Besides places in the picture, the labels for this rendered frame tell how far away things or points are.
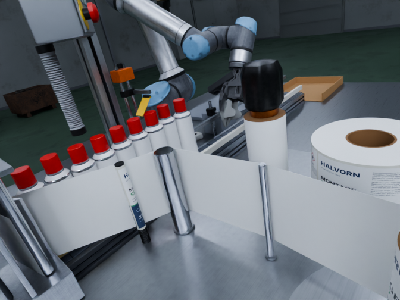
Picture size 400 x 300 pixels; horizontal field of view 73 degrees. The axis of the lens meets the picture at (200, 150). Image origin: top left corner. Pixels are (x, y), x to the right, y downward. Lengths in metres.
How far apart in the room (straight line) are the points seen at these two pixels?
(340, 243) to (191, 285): 0.24
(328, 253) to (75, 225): 0.44
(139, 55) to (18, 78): 3.93
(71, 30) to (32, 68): 9.06
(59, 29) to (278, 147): 0.50
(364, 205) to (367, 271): 0.10
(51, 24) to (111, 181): 0.32
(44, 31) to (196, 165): 0.39
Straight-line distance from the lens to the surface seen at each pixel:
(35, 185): 0.61
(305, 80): 1.73
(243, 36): 0.97
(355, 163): 0.50
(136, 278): 0.55
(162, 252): 0.58
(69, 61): 9.89
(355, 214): 0.38
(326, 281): 0.49
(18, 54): 9.66
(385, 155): 0.53
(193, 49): 0.89
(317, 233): 0.43
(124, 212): 0.57
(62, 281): 0.53
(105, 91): 0.80
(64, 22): 0.64
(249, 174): 0.44
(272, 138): 0.58
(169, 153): 0.50
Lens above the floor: 1.27
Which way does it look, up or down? 25 degrees down
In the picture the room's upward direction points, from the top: 12 degrees counter-clockwise
